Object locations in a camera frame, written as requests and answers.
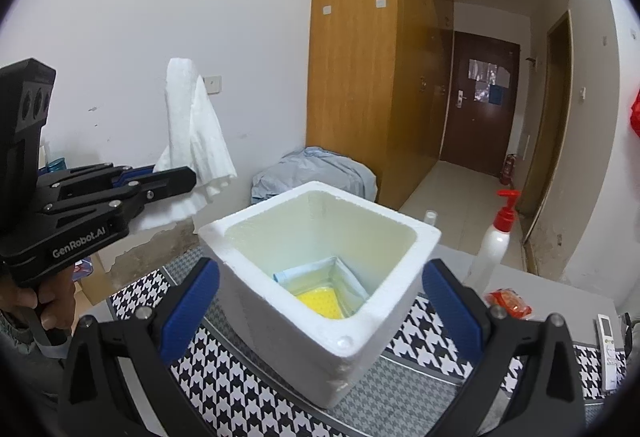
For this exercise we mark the wooden wardrobe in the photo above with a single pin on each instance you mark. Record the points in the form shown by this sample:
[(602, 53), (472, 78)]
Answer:
[(378, 75)]

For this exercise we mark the red hanging bag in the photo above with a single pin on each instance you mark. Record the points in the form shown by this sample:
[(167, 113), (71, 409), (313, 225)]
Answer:
[(634, 118)]

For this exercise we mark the blue spray bottle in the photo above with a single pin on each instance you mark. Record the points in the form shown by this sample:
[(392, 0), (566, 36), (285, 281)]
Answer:
[(430, 217)]

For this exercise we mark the red fire extinguisher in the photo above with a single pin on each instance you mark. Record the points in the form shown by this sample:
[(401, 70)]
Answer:
[(507, 170)]

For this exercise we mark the yellow sponge in box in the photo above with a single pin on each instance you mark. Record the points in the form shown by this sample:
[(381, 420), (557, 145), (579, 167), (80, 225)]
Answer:
[(324, 301)]

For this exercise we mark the person's left hand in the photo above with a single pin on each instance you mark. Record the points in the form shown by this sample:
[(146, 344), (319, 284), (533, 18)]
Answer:
[(56, 295)]

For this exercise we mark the red snack packet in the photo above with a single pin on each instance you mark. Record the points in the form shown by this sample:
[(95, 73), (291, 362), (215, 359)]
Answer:
[(510, 301)]

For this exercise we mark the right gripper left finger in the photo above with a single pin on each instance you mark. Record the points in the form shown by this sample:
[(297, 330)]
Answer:
[(95, 399)]

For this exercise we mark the dark brown entrance door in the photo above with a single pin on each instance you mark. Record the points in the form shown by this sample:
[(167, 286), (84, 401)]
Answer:
[(482, 100)]

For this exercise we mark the light blue crumpled cloth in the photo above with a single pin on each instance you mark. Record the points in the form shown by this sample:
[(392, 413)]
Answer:
[(314, 164)]

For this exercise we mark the blue surgical face mask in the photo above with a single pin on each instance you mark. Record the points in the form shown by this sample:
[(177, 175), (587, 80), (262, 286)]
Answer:
[(331, 271)]

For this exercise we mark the white remote control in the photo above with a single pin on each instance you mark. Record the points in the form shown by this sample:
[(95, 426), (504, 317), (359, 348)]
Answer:
[(613, 370)]

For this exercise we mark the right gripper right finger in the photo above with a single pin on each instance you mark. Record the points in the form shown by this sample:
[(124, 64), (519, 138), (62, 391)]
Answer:
[(547, 400)]

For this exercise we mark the white cloth towel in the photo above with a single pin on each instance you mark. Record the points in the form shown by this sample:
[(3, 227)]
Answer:
[(195, 140)]

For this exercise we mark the side doorway wooden frame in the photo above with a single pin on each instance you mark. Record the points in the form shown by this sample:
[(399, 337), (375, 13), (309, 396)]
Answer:
[(558, 73)]

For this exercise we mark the white wall socket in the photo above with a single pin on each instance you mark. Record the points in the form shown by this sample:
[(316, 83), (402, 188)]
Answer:
[(213, 84)]

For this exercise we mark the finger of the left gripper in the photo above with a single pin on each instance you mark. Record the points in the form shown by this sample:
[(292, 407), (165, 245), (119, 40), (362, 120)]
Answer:
[(126, 174), (155, 187)]

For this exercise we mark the white styrofoam box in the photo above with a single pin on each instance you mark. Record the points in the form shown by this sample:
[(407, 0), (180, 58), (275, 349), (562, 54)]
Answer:
[(320, 358)]

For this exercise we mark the white pump bottle red top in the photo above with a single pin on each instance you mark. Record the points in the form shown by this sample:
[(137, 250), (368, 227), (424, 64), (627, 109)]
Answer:
[(494, 244)]

